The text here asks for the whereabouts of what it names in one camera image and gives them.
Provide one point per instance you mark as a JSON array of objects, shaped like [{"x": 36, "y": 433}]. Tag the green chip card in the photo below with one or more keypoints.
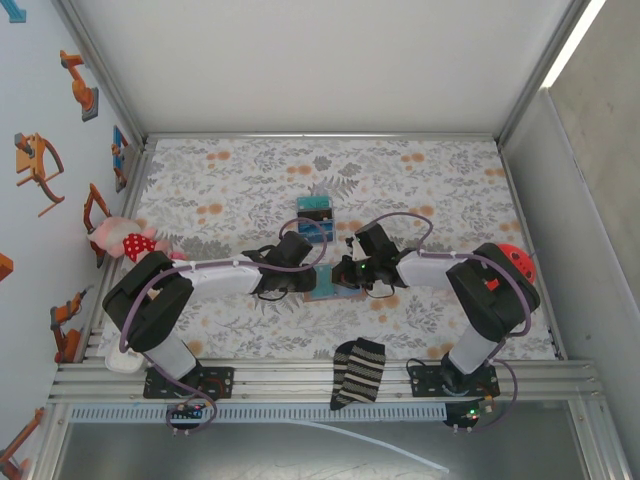
[{"x": 325, "y": 281}]

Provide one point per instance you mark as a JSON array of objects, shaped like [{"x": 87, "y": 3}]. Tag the tan leather card holder wallet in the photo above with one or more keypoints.
[{"x": 350, "y": 296}]

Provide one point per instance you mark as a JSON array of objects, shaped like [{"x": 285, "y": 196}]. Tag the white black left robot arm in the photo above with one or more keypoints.
[{"x": 150, "y": 300}]

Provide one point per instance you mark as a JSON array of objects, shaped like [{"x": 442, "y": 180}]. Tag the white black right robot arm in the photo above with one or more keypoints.
[{"x": 490, "y": 295}]

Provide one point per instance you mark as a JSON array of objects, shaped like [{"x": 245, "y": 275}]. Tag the blue cards in box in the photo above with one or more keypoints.
[{"x": 317, "y": 231}]

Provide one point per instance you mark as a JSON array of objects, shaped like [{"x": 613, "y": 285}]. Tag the black plastic card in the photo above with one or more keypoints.
[{"x": 315, "y": 215}]

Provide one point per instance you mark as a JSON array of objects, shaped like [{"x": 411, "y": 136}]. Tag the teal plastic card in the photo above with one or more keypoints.
[{"x": 314, "y": 202}]

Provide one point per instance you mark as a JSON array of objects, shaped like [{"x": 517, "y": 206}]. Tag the floral printed table mat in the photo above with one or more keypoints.
[{"x": 240, "y": 165}]

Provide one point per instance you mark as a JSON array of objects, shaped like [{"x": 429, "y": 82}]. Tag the black beige striped sock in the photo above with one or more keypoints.
[{"x": 357, "y": 372}]

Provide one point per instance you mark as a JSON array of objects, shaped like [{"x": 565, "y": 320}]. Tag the red monster plush toy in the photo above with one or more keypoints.
[{"x": 520, "y": 257}]

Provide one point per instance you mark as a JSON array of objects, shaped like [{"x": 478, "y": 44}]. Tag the pink plush toy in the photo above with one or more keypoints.
[{"x": 130, "y": 242}]

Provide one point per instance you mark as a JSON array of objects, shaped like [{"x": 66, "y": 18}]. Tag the round black circuit board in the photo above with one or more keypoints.
[{"x": 467, "y": 415}]

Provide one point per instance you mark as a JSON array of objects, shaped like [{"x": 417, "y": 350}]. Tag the small circuit board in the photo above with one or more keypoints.
[{"x": 185, "y": 413}]

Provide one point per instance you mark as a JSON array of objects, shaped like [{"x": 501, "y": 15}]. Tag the blue orange machine sticker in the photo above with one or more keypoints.
[{"x": 120, "y": 155}]

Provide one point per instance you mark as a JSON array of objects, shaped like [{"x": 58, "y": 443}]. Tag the orange grey claw sticker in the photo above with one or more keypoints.
[{"x": 32, "y": 165}]

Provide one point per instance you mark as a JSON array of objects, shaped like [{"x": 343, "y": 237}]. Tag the white light strip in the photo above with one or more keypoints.
[{"x": 570, "y": 45}]

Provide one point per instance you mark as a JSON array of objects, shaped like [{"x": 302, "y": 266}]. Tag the aluminium frame bar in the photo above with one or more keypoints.
[
  {"x": 520, "y": 220},
  {"x": 127, "y": 215},
  {"x": 320, "y": 136}
]

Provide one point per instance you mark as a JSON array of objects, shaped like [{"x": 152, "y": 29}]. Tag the wide aluminium extrusion rail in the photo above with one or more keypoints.
[{"x": 280, "y": 380}]

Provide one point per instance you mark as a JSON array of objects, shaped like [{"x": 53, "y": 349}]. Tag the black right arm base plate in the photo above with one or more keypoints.
[{"x": 425, "y": 382}]

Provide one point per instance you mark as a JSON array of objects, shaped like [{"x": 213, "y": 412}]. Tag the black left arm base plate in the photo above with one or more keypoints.
[{"x": 222, "y": 382}]

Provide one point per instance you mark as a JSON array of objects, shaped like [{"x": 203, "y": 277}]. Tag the aluminium frame post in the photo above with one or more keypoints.
[
  {"x": 100, "y": 65},
  {"x": 545, "y": 65}
]

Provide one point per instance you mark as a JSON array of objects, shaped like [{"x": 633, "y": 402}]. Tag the orange block wall sticker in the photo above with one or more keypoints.
[{"x": 5, "y": 267}]

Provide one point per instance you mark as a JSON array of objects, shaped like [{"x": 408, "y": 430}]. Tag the blue wall sticker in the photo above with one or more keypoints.
[{"x": 15, "y": 12}]

